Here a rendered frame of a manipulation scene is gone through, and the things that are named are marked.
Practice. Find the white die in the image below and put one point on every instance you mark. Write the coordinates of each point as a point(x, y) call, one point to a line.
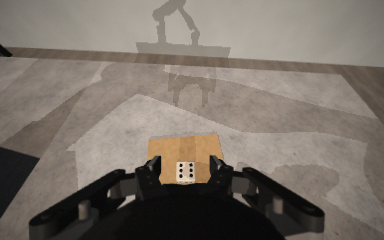
point(186, 172)

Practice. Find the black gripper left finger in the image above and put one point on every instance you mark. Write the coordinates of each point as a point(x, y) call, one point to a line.
point(74, 215)

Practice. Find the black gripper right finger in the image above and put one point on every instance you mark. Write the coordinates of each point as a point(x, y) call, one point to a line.
point(294, 217)

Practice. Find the tan flat mat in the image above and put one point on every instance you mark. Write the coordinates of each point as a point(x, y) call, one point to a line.
point(191, 148)

